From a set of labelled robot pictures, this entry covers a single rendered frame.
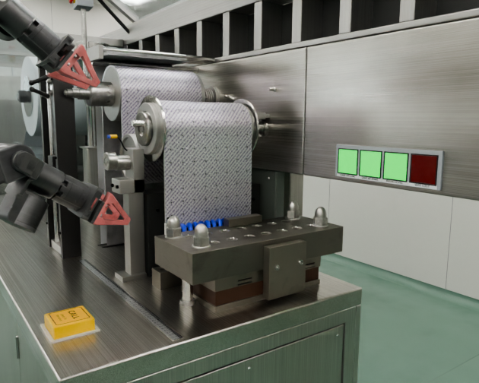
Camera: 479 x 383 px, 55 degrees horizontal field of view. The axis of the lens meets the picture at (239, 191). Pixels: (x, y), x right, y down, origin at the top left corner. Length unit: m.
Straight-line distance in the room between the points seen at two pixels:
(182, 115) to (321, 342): 0.57
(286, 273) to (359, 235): 3.18
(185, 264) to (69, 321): 0.22
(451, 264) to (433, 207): 0.42
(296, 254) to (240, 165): 0.27
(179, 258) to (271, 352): 0.26
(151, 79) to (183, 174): 0.34
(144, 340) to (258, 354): 0.23
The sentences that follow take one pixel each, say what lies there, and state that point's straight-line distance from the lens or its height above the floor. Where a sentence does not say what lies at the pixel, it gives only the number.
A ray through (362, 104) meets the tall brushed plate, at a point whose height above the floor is 1.30.
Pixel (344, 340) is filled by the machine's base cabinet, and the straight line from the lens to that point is 1.11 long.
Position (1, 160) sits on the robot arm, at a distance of 0.86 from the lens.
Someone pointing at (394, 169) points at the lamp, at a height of 1.18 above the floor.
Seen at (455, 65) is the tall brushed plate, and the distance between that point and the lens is 0.89.
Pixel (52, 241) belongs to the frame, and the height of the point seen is 0.92.
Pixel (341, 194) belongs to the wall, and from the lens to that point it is 4.21.
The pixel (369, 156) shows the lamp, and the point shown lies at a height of 1.20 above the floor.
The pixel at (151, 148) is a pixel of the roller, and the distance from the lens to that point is 1.03.
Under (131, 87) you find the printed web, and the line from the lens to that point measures 1.24.
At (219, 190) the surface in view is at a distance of 1.09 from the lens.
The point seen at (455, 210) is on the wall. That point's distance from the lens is 3.60.
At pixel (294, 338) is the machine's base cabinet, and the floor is 0.83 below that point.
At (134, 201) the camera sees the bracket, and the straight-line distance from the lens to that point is 1.08.
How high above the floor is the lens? 1.27
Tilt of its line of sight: 9 degrees down
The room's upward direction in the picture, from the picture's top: straight up
